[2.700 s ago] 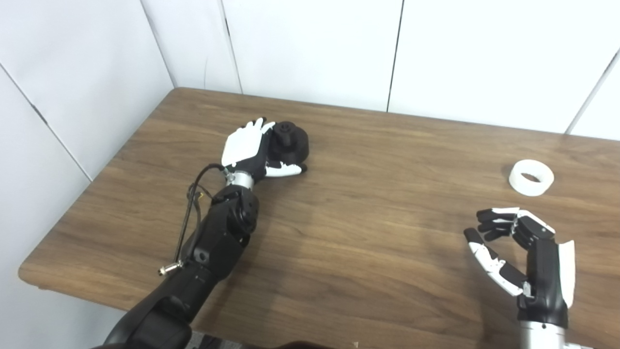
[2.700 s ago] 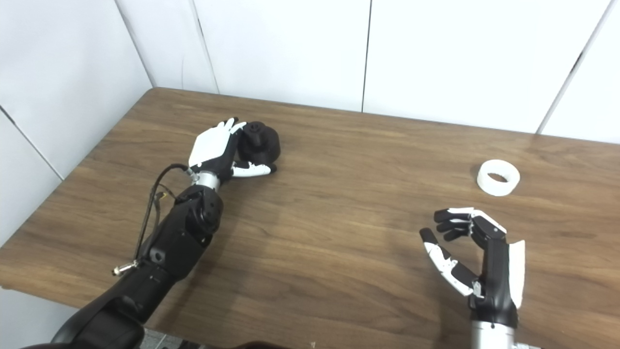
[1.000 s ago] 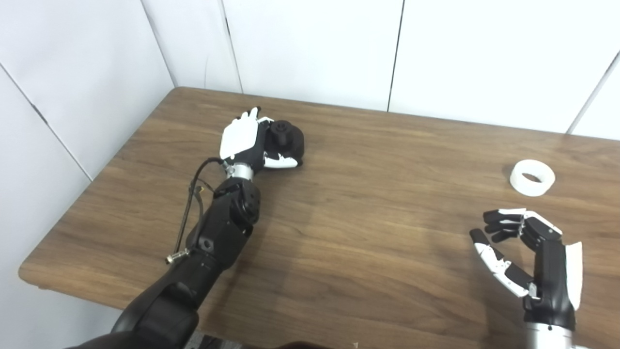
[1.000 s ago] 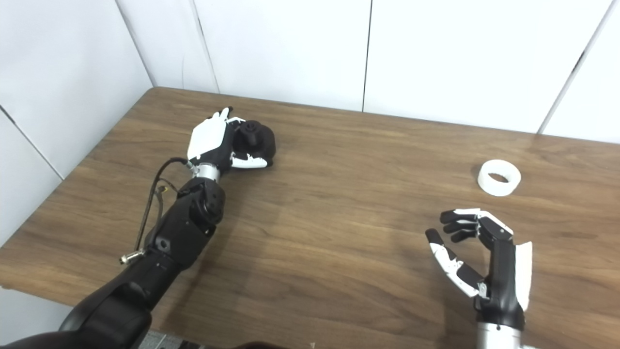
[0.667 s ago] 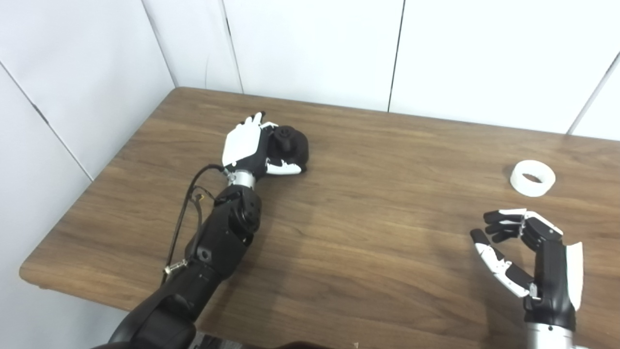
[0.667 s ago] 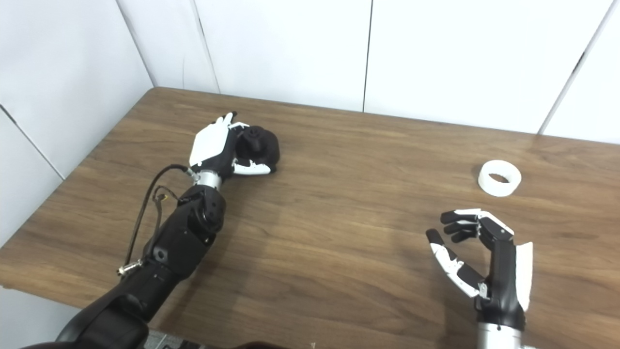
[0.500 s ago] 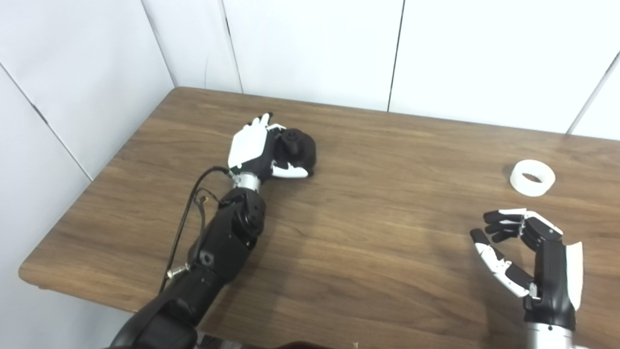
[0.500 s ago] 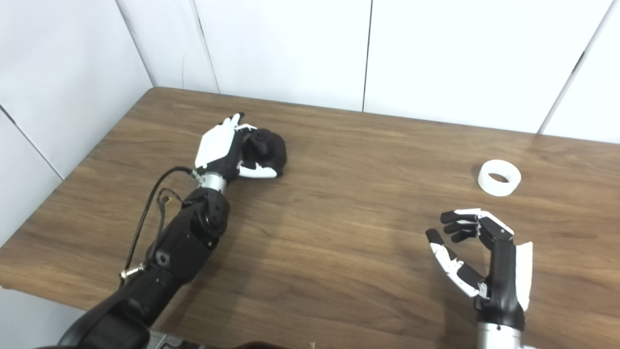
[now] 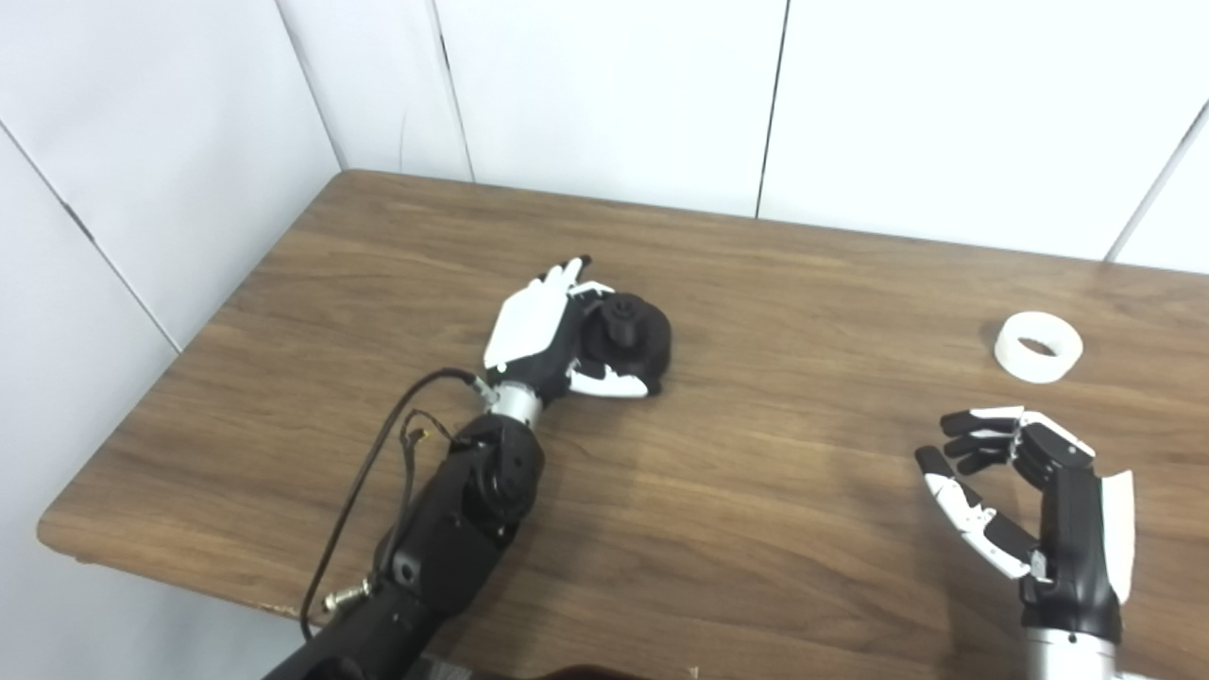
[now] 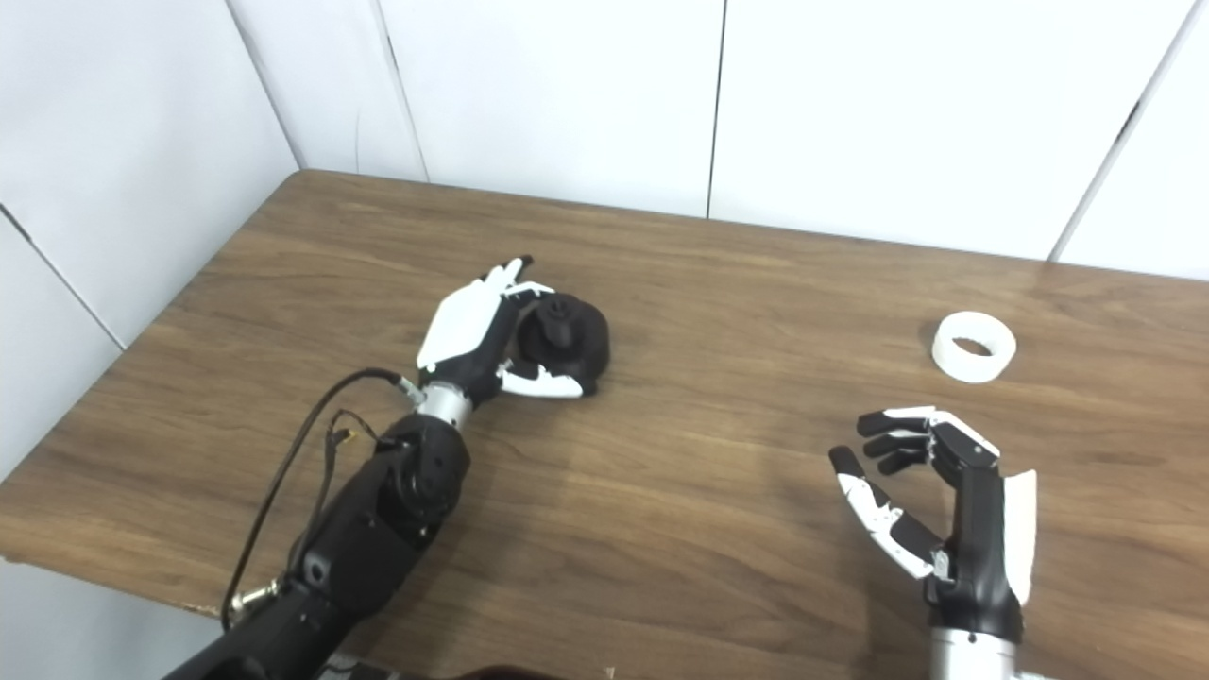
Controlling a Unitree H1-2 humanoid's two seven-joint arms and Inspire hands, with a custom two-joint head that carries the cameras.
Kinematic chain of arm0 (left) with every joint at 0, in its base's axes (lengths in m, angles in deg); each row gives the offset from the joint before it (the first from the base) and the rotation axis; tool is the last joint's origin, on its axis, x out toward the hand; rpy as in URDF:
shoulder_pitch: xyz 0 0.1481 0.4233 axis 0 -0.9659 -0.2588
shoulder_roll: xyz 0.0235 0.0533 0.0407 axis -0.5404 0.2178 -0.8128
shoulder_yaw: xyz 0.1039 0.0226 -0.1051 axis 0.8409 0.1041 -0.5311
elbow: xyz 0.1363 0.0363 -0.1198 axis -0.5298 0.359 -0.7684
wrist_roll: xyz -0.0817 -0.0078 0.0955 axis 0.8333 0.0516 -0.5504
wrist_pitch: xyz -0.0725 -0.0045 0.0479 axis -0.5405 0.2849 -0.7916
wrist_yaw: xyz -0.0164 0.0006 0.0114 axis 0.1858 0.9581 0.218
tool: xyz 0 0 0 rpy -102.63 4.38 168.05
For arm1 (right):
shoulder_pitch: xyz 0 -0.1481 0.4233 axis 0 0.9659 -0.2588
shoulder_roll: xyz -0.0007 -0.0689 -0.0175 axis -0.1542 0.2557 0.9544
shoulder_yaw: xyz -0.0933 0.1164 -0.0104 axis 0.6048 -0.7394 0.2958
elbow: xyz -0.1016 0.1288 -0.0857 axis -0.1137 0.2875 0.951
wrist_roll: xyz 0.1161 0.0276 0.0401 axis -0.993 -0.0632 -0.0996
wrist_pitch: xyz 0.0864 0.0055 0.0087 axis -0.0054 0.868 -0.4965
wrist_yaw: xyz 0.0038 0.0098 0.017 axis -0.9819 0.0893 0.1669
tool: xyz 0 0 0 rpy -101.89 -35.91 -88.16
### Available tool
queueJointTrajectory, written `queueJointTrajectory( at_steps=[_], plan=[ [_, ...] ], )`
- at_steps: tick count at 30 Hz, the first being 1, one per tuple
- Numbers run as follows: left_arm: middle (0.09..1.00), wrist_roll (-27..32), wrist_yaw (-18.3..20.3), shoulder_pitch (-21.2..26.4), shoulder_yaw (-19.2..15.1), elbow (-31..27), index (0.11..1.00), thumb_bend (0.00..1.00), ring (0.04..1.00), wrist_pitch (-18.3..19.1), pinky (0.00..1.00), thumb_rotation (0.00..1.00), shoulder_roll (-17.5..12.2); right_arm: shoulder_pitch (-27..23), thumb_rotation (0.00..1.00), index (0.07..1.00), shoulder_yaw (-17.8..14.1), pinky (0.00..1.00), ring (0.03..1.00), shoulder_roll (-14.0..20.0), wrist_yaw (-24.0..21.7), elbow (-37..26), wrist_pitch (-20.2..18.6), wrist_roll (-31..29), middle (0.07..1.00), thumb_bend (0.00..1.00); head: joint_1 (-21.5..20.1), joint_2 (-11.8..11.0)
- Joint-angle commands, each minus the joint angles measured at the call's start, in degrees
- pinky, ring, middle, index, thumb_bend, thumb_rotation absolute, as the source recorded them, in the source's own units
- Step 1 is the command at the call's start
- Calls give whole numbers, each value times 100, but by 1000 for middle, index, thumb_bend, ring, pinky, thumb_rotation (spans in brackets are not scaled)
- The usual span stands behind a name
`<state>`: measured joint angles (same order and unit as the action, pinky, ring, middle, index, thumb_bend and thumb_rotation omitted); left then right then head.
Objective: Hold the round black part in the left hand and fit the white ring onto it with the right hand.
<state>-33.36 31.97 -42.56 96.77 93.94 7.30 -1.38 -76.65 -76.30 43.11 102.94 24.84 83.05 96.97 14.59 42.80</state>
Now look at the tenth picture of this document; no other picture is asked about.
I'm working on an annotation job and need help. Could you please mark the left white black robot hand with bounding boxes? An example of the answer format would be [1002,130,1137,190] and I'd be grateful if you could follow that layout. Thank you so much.
[417,255,585,409]

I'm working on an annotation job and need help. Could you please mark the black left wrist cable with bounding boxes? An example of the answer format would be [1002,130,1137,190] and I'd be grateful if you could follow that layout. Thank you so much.
[220,366,424,632]

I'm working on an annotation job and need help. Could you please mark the thin left arm wires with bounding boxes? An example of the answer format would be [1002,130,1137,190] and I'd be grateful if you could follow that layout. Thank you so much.
[321,411,383,530]

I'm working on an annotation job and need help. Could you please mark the round black part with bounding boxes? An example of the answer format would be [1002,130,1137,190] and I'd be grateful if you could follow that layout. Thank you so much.
[505,294,612,398]

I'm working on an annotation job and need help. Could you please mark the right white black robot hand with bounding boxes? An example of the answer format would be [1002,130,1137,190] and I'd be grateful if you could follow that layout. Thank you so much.
[828,406,1038,643]

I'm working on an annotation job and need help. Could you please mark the white ring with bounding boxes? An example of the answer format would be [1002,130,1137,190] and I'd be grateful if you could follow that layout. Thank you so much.
[931,311,1018,384]

